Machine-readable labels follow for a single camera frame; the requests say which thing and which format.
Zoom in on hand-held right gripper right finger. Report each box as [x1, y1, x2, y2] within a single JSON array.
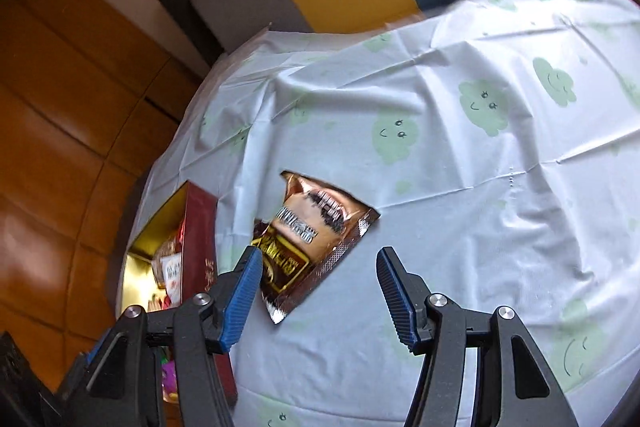
[[376, 247, 581, 427]]

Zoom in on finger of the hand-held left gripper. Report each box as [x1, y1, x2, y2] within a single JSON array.
[[57, 333, 112, 400]]

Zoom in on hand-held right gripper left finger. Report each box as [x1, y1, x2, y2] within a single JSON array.
[[65, 246, 264, 427]]

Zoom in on gold tin box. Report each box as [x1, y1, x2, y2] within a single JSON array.
[[120, 181, 238, 413]]

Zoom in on beige bread packet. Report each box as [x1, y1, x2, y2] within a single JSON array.
[[152, 232, 186, 303]]

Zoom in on purple snack packet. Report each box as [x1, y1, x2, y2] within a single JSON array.
[[160, 354, 181, 403]]

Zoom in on dark brown snack packet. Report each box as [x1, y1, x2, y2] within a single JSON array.
[[252, 170, 382, 325]]

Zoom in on white printed tablecloth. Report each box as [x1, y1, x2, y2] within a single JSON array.
[[132, 0, 640, 427]]

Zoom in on wooden cabinet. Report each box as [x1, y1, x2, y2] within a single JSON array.
[[0, 0, 203, 408]]

